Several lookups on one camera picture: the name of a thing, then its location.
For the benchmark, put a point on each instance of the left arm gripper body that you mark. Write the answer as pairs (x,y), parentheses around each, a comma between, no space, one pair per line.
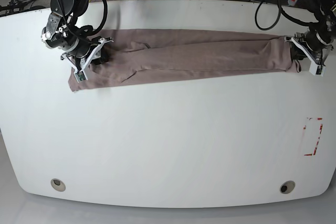
(317,43)

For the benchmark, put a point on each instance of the mauve T-shirt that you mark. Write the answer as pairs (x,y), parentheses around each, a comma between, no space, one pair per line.
(141,56)

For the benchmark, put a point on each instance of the left table grommet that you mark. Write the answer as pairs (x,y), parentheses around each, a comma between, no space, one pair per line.
(58,185)

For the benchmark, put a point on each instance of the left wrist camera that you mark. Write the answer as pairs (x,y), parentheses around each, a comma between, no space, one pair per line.
(317,70)

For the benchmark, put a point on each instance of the right table grommet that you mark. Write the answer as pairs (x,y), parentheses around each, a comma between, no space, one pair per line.
(287,187)

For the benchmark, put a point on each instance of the table grommet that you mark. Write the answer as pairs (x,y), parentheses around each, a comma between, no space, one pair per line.
(287,187)
(58,185)

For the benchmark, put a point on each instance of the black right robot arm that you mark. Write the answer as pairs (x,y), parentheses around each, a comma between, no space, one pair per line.
(61,30)

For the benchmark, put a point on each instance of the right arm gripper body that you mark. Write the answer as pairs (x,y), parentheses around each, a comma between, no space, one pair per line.
(84,54)

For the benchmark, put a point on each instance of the red tape rectangle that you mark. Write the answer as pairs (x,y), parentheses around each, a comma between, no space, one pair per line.
(311,135)

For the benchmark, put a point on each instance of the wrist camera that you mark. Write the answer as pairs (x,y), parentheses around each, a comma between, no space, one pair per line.
(81,75)
(317,70)

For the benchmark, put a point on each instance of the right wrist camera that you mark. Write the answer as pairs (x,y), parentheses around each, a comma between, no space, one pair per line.
(81,75)

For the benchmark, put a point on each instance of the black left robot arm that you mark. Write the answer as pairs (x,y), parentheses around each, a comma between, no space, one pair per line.
(323,10)

